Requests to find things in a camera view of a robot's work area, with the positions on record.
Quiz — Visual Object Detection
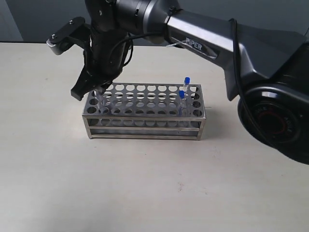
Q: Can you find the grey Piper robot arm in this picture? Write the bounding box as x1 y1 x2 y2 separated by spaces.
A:
71 0 309 164

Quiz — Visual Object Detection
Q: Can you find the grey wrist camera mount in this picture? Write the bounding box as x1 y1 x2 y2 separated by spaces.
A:
46 17 90 56

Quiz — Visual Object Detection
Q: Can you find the blue-capped tube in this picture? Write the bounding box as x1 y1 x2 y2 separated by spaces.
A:
94 90 104 114
179 90 188 117
183 77 190 93

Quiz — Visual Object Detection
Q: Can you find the stainless steel test tube rack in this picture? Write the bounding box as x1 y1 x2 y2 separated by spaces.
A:
82 83 206 140

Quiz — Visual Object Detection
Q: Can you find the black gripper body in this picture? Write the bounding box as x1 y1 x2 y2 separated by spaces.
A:
84 29 128 85

